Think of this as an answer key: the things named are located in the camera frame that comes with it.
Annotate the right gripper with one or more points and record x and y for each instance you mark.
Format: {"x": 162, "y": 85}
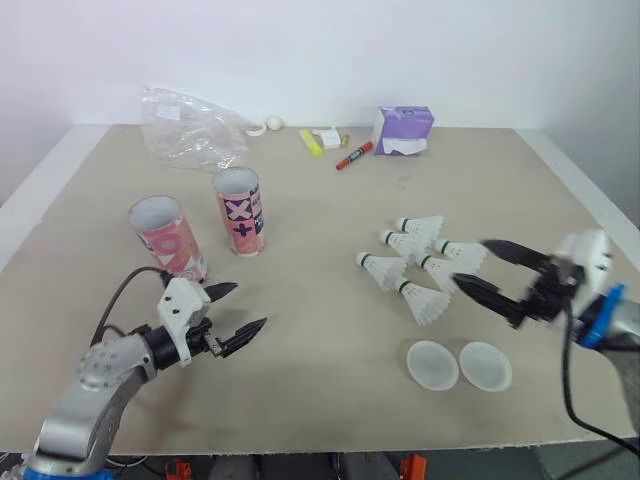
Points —
{"x": 550, "y": 295}

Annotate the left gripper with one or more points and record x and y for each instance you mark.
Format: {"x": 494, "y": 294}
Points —
{"x": 200, "y": 341}

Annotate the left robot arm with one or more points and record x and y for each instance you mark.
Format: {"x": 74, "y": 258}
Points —
{"x": 95, "y": 395}

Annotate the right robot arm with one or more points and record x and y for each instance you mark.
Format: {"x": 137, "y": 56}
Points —
{"x": 617, "y": 334}

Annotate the white tube lid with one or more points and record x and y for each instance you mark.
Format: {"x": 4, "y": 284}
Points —
{"x": 432, "y": 364}
{"x": 486, "y": 366}

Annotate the white shuttlecock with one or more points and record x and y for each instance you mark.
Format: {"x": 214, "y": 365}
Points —
{"x": 422, "y": 226}
{"x": 402, "y": 243}
{"x": 425, "y": 300}
{"x": 382, "y": 267}
{"x": 462, "y": 254}
{"x": 436, "y": 267}

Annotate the pink circle-patterned tube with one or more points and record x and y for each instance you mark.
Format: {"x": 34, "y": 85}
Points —
{"x": 170, "y": 240}

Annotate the pink cross-patterned tube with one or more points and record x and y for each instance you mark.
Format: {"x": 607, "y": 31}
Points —
{"x": 244, "y": 215}

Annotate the robot body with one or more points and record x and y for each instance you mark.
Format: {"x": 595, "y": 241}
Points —
{"x": 280, "y": 467}

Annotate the purple tissue box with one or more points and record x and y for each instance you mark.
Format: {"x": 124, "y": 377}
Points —
{"x": 402, "y": 127}

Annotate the white tape roll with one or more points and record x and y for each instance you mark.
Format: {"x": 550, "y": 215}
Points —
{"x": 256, "y": 130}

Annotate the yellow highlighter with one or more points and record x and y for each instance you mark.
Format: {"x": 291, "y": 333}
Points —
{"x": 311, "y": 144}

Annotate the red marker pen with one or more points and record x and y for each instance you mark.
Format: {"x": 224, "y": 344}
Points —
{"x": 354, "y": 157}

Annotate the clear plastic bag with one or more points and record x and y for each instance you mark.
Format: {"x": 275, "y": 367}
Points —
{"x": 192, "y": 127}

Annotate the white ball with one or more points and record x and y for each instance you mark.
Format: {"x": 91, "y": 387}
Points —
{"x": 274, "y": 123}

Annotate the small white box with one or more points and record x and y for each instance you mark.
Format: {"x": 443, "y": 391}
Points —
{"x": 327, "y": 137}

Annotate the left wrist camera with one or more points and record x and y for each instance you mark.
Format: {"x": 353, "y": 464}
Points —
{"x": 181, "y": 306}

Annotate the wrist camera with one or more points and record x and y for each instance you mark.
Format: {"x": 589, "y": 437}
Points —
{"x": 590, "y": 260}
{"x": 181, "y": 306}

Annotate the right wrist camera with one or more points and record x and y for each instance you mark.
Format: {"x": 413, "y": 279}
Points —
{"x": 590, "y": 260}

